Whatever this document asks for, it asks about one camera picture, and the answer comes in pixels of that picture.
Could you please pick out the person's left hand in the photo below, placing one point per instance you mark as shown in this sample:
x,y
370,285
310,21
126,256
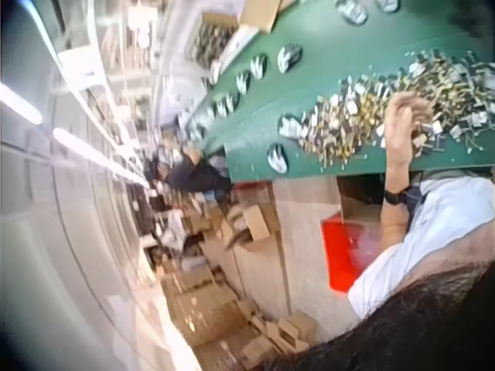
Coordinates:
x,y
400,135

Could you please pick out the person's left fingers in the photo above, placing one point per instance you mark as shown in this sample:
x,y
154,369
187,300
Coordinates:
x,y
415,108

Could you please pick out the heap of small electronic parts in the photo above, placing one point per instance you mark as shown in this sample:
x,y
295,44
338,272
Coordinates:
x,y
371,104

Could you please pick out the black wrist band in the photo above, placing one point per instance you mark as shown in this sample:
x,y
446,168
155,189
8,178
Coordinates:
x,y
395,196

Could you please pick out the black white part bundle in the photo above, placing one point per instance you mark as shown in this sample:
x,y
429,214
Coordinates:
x,y
351,11
386,4
290,126
277,156

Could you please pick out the row of black white bundles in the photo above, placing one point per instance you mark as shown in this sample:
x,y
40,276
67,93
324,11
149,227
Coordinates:
x,y
258,66

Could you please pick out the red plastic crate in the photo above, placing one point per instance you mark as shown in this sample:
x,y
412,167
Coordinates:
x,y
340,255

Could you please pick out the flat cardboard box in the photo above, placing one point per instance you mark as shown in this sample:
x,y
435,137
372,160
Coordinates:
x,y
260,13

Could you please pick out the small brown cardboard box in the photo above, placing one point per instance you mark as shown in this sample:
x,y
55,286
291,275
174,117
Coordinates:
x,y
256,223

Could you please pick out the cardboard box with parts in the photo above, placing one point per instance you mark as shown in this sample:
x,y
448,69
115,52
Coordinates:
x,y
212,36

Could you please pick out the heap of cardboard boxes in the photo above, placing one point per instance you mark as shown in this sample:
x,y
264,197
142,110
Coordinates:
x,y
232,320

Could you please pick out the long ceiling lamp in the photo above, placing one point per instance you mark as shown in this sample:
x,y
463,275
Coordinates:
x,y
19,102
94,154

